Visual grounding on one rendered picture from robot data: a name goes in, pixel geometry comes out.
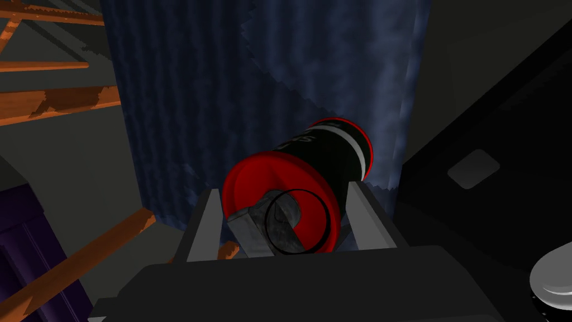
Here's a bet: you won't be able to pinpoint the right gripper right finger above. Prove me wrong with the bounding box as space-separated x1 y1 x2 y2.
344 181 408 251

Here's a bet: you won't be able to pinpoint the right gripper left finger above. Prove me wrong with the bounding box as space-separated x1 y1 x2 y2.
173 187 223 264

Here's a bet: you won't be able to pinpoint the red and black bottle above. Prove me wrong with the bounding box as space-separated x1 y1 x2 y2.
221 117 374 257

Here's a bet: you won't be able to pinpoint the black cabinet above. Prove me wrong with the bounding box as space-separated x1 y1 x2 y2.
392 17 572 273

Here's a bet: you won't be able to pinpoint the dark blue curtain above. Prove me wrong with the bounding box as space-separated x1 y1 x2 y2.
99 0 432 231

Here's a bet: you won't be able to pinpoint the purple cabinet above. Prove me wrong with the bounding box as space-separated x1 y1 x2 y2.
0 182 94 322

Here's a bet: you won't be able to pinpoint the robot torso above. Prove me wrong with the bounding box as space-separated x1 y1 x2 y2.
529 241 572 322

